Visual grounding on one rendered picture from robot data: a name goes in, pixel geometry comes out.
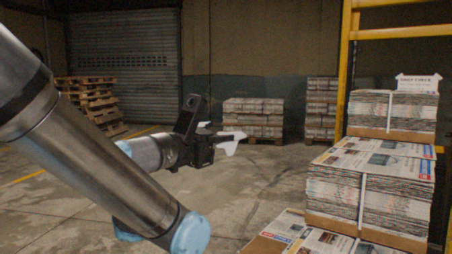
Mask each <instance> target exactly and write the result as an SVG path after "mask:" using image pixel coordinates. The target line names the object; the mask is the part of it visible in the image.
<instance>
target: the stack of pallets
mask: <svg viewBox="0 0 452 254"><path fill-rule="evenodd" d="M59 79H64V81H65V82H64V83H60V80H59ZM77 79H80V82H77ZM91 79H96V81H95V82H91ZM105 79H110V82H105ZM116 79H117V78H116V77H53V85H54V88H55V89H56V90H57V87H63V89H58V91H59V92H60V93H61V94H62V95H63V96H64V97H66V98H67V99H68V100H69V101H70V102H71V103H72V104H73V105H75V107H76V108H77V109H78V110H79V111H80V112H82V113H83V114H84V115H85V116H86V117H87V115H88V114H87V111H85V108H84V105H83V104H85V103H88V102H92V101H100V100H103V99H102V98H103V97H108V99H114V95H112V94H111V89H113V83H117V80H116ZM88 85H92V88H91V89H88ZM101 85H106V86H107V88H101ZM73 87H79V88H77V89H74V88H73ZM100 91H105V94H104V95H100ZM87 93H90V94H88V95H87ZM73 94H75V95H73ZM90 99H93V100H90ZM87 118H88V117H87ZM88 119H89V118H88Z"/></svg>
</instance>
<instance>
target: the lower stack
mask: <svg viewBox="0 0 452 254"><path fill-rule="evenodd" d="M305 226H306V223H305V211H302V210H297V209H293V208H287V209H285V210H284V211H283V212H282V213H281V214H280V215H279V216H278V217H277V218H276V219H275V218H274V221H273V222H271V223H270V224H269V225H268V226H267V227H266V228H264V229H263V230H262V231H261V232H260V234H259V235H260V236H261V237H266V238H268V239H272V240H274V241H278V242H280V243H284V244H287V245H289V244H290V243H291V242H292V240H293V239H294V238H295V236H296V235H297V234H298V233H299V231H300V230H302V229H303V228H304V227H305Z"/></svg>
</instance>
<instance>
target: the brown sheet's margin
mask: <svg viewBox="0 0 452 254"><path fill-rule="evenodd" d="M305 223H306V224H310V225H314V226H318V227H320V228H326V229H328V230H332V231H336V232H340V233H343V234H346V235H350V236H354V237H358V238H361V239H365V240H368V241H372V242H376V243H380V244H383V245H387V246H390V247H395V248H397V249H402V250H405V251H409V252H413V253H417V254H426V250H427V246H428V239H427V243H423V242H421V241H415V240H412V239H407V238H404V237H399V236H395V235H391V234H388V233H385V232H381V231H378V230H373V229H369V228H367V227H363V226H361V230H358V229H359V226H358V225H356V224H351V223H348V222H342V221H339V220H334V219H331V218H326V217H323V216H318V215H315V214H311V213H308V212H306V211H305Z"/></svg>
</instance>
